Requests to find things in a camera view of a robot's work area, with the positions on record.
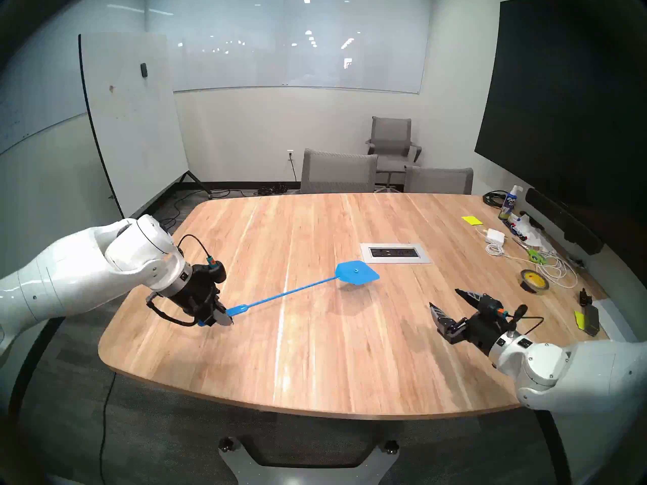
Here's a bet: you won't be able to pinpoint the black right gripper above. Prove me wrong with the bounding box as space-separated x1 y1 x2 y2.
429 286 529 356

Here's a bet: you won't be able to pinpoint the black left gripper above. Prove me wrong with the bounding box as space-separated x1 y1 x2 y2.
167 259 235 329

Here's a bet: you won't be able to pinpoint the blue plastic fly swatter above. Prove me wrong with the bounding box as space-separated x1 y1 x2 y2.
198 260 381 327

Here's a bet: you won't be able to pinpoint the black and yellow tape roll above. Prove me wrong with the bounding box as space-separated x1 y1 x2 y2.
520 269 549 294

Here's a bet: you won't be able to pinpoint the silver table power outlet panel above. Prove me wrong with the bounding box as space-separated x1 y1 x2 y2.
360 243 431 264

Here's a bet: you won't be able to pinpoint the whiteboard cleaner spray bottle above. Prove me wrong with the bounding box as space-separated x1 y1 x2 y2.
498 185 524 221

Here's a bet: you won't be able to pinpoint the grey mesh office chair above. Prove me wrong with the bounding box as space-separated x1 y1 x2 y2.
403 166 474 195
300 149 379 195

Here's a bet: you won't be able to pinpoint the black video sound bar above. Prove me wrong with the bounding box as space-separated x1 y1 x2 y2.
526 188 605 256

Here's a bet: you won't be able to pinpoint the grey office chair with armrests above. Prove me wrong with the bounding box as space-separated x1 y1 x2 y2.
365 116 423 189

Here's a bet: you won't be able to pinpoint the mobile whiteboard on black stand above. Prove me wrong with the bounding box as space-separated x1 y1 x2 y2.
78 32 213 222

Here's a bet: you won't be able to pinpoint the white charging cable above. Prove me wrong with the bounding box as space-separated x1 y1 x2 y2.
475 228 579 289

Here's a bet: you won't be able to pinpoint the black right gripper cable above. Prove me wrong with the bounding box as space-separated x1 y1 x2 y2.
505 303 545 333

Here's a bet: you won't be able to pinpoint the green handled scissors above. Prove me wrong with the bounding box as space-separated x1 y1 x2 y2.
512 237 548 265

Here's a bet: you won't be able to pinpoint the long black floor cable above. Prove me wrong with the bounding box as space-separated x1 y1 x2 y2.
152 188 253 237

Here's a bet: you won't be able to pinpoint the thin black hanging cable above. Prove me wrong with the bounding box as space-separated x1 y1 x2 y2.
98 372 118 485

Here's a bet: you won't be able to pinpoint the large black wall screen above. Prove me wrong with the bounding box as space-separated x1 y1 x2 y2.
474 0 647 247

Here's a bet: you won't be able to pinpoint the large glass wall board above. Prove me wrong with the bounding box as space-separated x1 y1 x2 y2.
146 0 434 94

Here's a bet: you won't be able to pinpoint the wall whiteboard with writing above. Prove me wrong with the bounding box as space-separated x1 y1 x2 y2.
0 0 148 156

